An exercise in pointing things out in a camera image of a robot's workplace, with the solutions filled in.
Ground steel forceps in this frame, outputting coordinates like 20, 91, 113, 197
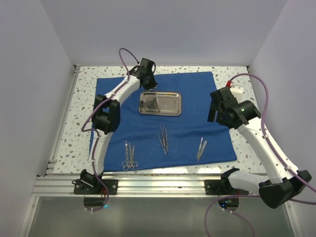
155, 87, 160, 111

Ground blue surgical cloth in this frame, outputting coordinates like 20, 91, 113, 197
96, 72, 237, 172

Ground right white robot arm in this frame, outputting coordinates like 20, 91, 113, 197
207, 87, 312, 209

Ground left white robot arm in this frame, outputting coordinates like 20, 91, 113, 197
80, 61, 157, 194

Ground stainless steel tray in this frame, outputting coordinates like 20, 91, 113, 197
139, 91, 182, 117

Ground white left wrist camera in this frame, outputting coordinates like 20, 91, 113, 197
138, 58, 156, 74

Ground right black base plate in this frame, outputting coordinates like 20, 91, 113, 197
204, 179, 249, 196

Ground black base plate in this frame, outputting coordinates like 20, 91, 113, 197
204, 179, 249, 196
72, 179, 119, 195

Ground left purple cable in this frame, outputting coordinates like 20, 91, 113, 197
81, 47, 141, 212

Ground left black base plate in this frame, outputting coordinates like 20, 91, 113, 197
72, 179, 119, 195

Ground aluminium mounting rail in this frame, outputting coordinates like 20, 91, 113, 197
32, 172, 292, 198

